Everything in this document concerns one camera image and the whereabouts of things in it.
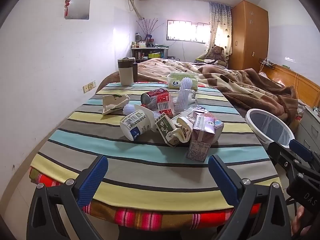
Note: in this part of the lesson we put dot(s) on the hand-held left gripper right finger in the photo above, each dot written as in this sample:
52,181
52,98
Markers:
222,177

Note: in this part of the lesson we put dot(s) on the vase of bare branches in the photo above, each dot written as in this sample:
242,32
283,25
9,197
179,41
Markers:
148,28

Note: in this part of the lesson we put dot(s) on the green tissue pack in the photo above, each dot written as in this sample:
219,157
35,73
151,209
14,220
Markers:
180,77

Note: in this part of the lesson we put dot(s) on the small white foam net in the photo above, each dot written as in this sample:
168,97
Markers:
128,110

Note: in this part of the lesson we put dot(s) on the power strip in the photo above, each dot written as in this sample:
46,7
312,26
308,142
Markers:
267,62

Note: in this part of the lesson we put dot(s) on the clear plastic bottle red label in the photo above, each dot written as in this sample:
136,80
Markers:
165,105

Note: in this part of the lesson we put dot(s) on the grey metal cabinet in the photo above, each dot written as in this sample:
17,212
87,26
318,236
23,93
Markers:
310,125

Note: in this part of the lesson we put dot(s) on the dark brown bottle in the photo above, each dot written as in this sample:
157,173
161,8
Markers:
135,72

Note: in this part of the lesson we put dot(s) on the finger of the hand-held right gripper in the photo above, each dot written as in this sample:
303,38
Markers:
301,151
281,155

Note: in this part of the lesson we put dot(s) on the wooden headboard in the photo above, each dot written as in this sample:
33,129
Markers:
307,85

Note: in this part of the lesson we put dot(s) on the wall socket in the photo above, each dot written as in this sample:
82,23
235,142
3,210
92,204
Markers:
89,85

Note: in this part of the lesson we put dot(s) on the person's right hand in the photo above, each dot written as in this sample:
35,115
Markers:
298,218

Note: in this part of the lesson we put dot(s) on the crumpled white carton brown print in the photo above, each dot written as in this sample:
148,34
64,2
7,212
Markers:
185,130

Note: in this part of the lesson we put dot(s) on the white bin with plastic liner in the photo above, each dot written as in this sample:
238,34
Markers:
270,127

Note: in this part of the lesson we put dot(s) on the barred window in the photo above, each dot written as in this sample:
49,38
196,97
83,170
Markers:
187,30

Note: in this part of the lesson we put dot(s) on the beige and brown thermos cup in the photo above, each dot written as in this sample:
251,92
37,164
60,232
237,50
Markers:
126,75

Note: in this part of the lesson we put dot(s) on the red metal can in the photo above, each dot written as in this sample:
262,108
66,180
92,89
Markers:
152,96

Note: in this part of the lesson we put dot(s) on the green and white carton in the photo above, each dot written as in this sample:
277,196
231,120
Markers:
165,127

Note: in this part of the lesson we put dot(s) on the wooden wardrobe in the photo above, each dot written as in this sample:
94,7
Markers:
247,42

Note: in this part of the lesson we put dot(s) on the air conditioner pipe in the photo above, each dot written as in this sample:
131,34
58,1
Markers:
133,6

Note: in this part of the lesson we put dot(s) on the white yogurt cup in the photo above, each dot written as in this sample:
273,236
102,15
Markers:
136,125

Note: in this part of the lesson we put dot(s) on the brown patterned blanket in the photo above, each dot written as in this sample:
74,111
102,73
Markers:
225,80

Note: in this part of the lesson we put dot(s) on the large purple drink carton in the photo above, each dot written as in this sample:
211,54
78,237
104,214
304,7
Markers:
200,142

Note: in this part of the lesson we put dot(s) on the patterned curtain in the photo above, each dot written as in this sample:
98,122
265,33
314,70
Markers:
220,25

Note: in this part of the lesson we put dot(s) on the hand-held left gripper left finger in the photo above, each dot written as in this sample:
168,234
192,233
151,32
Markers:
93,180

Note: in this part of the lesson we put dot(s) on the white carton green leaf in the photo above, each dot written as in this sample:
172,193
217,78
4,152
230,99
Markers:
112,101

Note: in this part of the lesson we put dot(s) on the red knot ornament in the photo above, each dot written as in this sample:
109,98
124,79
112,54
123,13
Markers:
67,5

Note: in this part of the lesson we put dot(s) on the brown teddy bear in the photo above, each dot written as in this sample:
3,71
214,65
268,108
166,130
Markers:
216,52

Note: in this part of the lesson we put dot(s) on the cluttered white shelf desk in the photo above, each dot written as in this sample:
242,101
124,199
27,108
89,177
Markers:
150,53

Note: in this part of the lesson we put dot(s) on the shiny wall panel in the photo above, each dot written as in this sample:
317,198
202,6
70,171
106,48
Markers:
80,5

